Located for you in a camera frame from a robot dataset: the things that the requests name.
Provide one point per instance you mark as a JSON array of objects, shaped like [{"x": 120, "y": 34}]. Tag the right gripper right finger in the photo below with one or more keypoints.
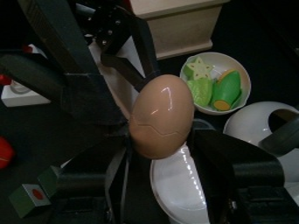
[{"x": 233, "y": 163}]

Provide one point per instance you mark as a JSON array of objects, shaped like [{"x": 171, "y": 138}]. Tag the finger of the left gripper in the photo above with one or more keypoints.
[
  {"x": 144, "y": 52},
  {"x": 93, "y": 102}
]

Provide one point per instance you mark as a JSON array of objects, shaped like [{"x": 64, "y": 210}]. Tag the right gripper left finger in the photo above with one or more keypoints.
[{"x": 89, "y": 186}]

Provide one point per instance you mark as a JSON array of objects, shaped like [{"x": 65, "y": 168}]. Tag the tan toy egg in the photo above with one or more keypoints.
[{"x": 161, "y": 116}]

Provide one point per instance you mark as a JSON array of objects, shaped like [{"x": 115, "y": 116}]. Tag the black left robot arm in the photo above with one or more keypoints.
[{"x": 27, "y": 75}]

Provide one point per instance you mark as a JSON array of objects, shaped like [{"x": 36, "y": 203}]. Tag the green white red-dot block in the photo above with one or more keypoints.
[
  {"x": 48, "y": 178},
  {"x": 29, "y": 202}
]

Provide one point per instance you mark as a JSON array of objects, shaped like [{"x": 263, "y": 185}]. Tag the orange picture card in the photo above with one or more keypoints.
[{"x": 183, "y": 32}]

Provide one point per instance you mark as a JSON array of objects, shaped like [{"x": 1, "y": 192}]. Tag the white cup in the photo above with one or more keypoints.
[{"x": 248, "y": 125}]

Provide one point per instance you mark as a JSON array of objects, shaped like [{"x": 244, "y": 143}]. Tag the yellow star fruit slice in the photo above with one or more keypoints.
[{"x": 199, "y": 68}]

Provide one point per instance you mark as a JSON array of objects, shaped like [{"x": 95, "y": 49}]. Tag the white round plate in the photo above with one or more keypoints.
[{"x": 175, "y": 186}]

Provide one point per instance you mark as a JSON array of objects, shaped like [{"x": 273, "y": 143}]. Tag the red and white toy iron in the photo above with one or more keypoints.
[{"x": 23, "y": 97}]

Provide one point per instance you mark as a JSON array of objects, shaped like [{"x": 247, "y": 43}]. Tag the green toy lettuce piece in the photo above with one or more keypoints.
[{"x": 200, "y": 92}]

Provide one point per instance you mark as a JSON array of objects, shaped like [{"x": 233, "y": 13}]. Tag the white bowl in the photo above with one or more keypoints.
[{"x": 229, "y": 62}]

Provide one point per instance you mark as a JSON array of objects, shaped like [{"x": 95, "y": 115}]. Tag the red round toy fruit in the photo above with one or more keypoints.
[{"x": 5, "y": 153}]

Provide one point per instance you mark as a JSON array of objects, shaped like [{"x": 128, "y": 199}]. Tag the green toy vegetable yellow cut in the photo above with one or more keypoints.
[{"x": 227, "y": 87}]

